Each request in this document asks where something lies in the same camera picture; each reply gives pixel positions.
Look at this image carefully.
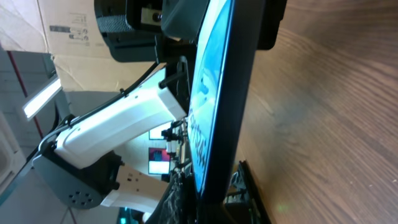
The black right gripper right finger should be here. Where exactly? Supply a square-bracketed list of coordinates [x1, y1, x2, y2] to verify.
[224, 161, 271, 224]

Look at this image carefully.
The blue Samsung Galaxy smartphone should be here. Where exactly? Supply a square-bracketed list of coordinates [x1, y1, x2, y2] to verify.
[188, 0, 265, 204]

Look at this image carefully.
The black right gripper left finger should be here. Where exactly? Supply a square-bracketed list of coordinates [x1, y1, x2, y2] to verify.
[145, 173, 198, 224]

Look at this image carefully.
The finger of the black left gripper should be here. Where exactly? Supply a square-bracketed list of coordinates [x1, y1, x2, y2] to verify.
[257, 0, 287, 50]
[161, 0, 209, 40]

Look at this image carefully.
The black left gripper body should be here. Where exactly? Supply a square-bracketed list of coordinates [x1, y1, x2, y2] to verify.
[94, 0, 197, 62]

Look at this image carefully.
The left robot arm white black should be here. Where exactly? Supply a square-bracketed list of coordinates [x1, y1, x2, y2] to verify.
[32, 0, 286, 214]

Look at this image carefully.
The cardboard box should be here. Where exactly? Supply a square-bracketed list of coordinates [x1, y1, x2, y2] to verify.
[1, 0, 153, 92]

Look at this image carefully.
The ceiling light panel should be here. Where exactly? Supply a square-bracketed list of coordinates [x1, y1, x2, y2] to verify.
[22, 75, 62, 121]

